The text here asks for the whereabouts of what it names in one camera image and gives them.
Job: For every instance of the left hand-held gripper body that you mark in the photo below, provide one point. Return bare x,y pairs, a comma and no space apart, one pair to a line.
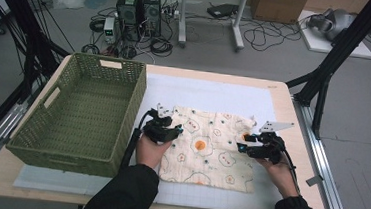
156,129

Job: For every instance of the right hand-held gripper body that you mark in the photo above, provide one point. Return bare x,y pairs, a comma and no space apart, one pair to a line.
268,149

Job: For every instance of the cream printed cloth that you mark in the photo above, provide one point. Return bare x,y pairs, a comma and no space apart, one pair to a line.
209,163

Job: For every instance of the green woven basket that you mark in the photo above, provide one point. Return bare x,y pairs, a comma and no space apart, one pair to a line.
82,109

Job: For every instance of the person's left hand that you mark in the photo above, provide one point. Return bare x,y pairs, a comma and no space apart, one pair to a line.
149,153

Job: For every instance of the person's right hand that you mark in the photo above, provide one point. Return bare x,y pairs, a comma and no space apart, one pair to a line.
283,179

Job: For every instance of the white grid mat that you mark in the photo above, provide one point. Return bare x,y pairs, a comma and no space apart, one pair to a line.
207,93

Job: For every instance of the grey bench power supply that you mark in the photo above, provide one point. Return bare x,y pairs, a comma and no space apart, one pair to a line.
109,28

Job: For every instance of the white desk leg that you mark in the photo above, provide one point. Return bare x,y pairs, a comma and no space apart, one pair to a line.
238,25
183,17

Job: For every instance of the white power strip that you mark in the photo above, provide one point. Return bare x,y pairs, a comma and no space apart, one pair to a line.
170,13

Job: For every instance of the white floor board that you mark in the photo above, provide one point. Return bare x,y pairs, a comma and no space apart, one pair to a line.
318,43

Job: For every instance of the slim black computer tower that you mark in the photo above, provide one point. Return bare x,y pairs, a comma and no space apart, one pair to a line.
152,11

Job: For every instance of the large black computer tower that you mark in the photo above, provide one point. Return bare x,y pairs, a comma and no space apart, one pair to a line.
129,11

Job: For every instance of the black flat device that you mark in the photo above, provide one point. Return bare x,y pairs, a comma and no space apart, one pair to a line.
222,10

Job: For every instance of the large cardboard box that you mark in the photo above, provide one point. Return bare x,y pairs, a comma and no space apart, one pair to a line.
278,6

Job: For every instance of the grey robot head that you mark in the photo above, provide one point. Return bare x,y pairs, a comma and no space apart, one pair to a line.
335,22

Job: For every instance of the grey metal bracket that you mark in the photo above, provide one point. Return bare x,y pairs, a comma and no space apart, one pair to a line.
314,180

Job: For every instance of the black frame stand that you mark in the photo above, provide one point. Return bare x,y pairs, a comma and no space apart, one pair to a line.
338,53
33,39

